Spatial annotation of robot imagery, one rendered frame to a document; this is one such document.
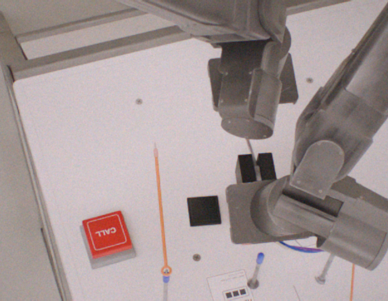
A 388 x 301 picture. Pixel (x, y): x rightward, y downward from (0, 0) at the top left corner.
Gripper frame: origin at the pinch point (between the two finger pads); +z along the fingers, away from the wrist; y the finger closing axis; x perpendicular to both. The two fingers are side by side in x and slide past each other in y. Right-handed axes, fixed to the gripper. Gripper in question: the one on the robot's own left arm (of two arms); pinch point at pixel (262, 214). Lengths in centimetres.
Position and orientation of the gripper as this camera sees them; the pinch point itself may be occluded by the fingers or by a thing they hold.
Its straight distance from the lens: 101.4
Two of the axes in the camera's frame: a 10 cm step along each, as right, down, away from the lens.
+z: -0.6, 1.1, 9.9
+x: -1.0, -9.9, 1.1
